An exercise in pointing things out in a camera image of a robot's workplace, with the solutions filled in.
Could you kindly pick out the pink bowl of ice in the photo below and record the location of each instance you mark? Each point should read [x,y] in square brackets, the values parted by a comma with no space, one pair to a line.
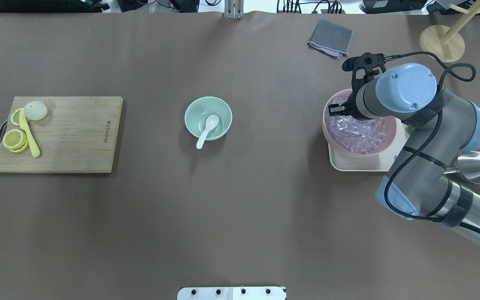
[356,138]

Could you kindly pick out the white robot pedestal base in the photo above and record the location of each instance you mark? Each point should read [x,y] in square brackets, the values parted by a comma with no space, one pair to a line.
[233,293]

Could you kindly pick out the wooden mug tree stand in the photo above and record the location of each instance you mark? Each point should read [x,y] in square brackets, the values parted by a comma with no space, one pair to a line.
[446,42]

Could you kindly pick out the beige plastic tray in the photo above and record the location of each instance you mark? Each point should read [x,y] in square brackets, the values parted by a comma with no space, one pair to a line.
[376,163]

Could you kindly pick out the aluminium frame post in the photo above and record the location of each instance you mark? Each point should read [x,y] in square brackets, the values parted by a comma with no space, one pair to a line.
[234,9]

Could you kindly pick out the grey folded cloth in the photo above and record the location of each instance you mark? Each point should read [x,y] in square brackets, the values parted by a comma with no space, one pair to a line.
[331,38]

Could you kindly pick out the metal ice scoop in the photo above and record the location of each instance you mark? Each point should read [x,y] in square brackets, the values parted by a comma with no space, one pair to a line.
[466,167]

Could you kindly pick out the yellow plastic knife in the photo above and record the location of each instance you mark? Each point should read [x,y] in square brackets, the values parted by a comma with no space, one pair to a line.
[23,124]

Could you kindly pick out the white ceramic spoon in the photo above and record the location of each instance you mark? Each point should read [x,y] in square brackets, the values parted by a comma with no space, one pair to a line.
[210,124]

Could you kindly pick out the light green ceramic bowl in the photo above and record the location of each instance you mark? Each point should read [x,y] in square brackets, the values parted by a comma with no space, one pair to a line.
[200,109]

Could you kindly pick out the lemon slice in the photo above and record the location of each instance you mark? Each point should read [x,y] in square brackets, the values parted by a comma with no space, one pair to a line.
[14,139]
[15,117]

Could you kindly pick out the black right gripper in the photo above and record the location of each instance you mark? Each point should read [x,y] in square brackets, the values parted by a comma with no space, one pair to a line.
[349,107]

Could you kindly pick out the bamboo cutting board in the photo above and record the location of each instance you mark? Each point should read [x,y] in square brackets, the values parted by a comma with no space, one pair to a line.
[78,135]

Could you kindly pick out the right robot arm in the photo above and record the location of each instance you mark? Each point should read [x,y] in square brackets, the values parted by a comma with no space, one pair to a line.
[444,124]

